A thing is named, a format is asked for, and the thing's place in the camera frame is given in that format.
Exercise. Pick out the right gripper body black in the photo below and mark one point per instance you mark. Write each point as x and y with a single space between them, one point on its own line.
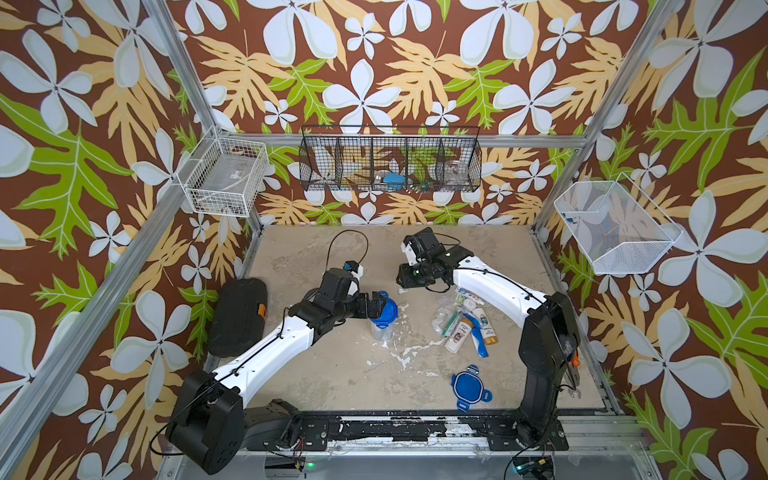
415 275

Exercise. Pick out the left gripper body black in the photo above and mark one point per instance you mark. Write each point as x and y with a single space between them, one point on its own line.
355 306

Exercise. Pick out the green toothbrush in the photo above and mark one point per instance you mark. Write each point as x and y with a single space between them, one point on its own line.
452 322

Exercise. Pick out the small white toiletry tube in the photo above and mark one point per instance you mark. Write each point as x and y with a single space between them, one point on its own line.
459 335

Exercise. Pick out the toiletry bottle orange cap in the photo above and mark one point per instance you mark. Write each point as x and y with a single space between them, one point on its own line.
488 333

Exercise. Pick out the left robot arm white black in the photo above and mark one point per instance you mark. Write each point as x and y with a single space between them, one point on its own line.
211 422

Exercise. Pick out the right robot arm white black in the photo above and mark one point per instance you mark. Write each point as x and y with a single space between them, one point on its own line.
550 334

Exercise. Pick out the blue item in basket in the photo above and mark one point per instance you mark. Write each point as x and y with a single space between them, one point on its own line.
394 181

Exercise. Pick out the black tool case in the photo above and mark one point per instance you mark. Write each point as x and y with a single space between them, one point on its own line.
239 317

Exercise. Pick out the white mesh basket right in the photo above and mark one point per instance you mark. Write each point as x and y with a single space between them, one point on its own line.
618 227

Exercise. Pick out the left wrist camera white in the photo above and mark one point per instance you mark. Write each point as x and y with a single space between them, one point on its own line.
357 271

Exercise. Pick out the left camera cable black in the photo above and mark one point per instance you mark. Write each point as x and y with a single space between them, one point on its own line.
353 245

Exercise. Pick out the black wire basket back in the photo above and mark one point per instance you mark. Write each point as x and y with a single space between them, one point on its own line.
431 158

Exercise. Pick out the white wire basket left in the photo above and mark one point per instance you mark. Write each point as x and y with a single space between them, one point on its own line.
222 174

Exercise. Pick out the orange handled pliers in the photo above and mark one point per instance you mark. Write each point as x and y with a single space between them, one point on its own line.
575 361

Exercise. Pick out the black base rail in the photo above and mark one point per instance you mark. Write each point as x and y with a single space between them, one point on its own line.
316 431

